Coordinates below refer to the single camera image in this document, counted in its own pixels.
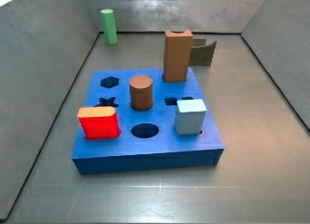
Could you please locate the brown cylinder peg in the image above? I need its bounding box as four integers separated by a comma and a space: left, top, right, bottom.
130, 74, 152, 111

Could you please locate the dark curved bracket stand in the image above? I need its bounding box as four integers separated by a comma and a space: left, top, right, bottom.
188, 39, 217, 66

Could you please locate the tall brown notched block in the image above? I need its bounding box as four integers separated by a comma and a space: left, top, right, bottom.
163, 30, 192, 83

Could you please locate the light blue square block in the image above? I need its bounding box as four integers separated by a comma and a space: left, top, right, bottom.
174, 99, 207, 135

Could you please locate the green hexagon peg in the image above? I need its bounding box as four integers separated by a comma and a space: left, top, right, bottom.
100, 9, 118, 44

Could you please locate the red rounded block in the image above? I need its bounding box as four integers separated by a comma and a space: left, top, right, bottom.
78, 106, 122, 140

